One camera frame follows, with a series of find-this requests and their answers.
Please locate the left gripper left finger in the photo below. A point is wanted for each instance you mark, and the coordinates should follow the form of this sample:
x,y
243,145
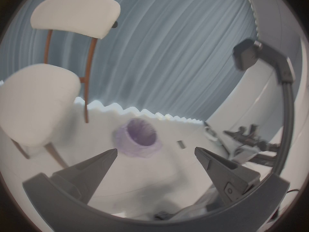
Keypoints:
x,y
91,175

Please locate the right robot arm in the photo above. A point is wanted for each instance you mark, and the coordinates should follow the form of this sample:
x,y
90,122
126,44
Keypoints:
x,y
256,142

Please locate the white rimmed green basin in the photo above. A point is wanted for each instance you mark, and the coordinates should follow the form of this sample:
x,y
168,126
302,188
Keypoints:
x,y
212,135

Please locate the blue-green curtain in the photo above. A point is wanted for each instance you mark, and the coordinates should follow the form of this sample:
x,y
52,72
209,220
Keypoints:
x,y
169,57

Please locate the wooden chair with white cushions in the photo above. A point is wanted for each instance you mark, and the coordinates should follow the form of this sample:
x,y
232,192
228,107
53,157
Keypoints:
x,y
41,100

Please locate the purple plastic bag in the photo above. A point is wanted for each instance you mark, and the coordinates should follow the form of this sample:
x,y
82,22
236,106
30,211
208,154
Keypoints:
x,y
142,134

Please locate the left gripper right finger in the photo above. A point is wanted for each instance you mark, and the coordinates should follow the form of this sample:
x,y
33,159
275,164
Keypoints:
x,y
222,175

